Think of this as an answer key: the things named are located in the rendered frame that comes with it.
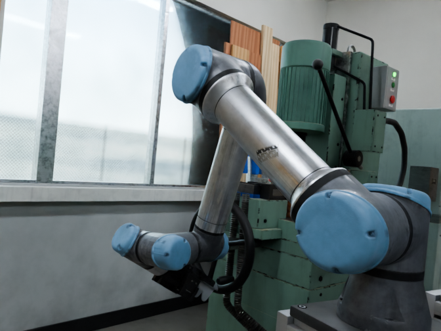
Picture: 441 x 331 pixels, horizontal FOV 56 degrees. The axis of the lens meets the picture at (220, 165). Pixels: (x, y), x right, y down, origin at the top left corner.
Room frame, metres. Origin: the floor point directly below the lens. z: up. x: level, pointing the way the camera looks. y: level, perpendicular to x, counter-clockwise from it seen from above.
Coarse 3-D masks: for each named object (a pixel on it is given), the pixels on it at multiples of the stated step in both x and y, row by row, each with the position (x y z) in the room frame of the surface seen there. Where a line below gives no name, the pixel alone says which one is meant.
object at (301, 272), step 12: (264, 252) 1.37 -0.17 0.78; (276, 252) 1.33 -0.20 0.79; (264, 264) 1.36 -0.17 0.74; (276, 264) 1.33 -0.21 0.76; (288, 264) 1.29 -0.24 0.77; (300, 264) 1.26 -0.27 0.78; (312, 264) 1.23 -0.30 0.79; (276, 276) 1.32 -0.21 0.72; (288, 276) 1.29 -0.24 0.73; (300, 276) 1.26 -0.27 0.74; (312, 276) 1.24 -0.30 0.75; (324, 276) 1.28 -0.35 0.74; (336, 276) 1.32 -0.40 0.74; (312, 288) 1.24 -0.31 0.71
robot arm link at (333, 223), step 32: (192, 64) 0.80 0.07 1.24; (224, 64) 0.79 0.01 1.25; (192, 96) 0.79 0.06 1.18; (224, 96) 0.77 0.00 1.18; (256, 96) 0.77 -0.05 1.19; (256, 128) 0.71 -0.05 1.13; (288, 128) 0.71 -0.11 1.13; (256, 160) 0.71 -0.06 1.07; (288, 160) 0.66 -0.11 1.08; (320, 160) 0.66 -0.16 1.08; (288, 192) 0.66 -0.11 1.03; (320, 192) 0.58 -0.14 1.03; (352, 192) 0.59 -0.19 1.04; (320, 224) 0.58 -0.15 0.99; (352, 224) 0.55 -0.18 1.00; (384, 224) 0.56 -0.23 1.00; (320, 256) 0.58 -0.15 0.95; (352, 256) 0.55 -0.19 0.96; (384, 256) 0.57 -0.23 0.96
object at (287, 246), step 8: (224, 232) 1.51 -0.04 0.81; (264, 240) 1.37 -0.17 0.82; (272, 240) 1.35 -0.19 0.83; (280, 240) 1.32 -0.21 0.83; (288, 240) 1.30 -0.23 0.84; (272, 248) 1.34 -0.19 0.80; (280, 248) 1.32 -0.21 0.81; (288, 248) 1.30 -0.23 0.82; (296, 248) 1.27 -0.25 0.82; (304, 256) 1.25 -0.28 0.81
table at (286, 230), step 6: (228, 222) 1.37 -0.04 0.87; (282, 222) 1.32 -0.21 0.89; (288, 222) 1.30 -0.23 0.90; (294, 222) 1.29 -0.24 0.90; (228, 228) 1.36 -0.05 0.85; (252, 228) 1.29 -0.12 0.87; (276, 228) 1.33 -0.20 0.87; (282, 228) 1.32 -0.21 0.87; (288, 228) 1.30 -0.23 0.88; (294, 228) 1.29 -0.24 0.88; (258, 234) 1.27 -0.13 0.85; (264, 234) 1.26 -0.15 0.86; (270, 234) 1.28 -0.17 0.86; (276, 234) 1.30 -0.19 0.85; (282, 234) 1.32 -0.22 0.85; (288, 234) 1.30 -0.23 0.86; (294, 234) 1.28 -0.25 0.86; (294, 240) 1.28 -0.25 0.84
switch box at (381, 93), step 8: (376, 72) 1.59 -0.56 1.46; (384, 72) 1.57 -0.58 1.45; (392, 72) 1.58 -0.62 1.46; (376, 80) 1.59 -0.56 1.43; (384, 80) 1.56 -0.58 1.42; (392, 80) 1.59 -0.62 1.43; (376, 88) 1.58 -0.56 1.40; (384, 88) 1.56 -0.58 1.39; (392, 88) 1.59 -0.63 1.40; (376, 96) 1.58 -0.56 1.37; (384, 96) 1.56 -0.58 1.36; (376, 104) 1.58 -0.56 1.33; (384, 104) 1.56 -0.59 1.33; (392, 104) 1.60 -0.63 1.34
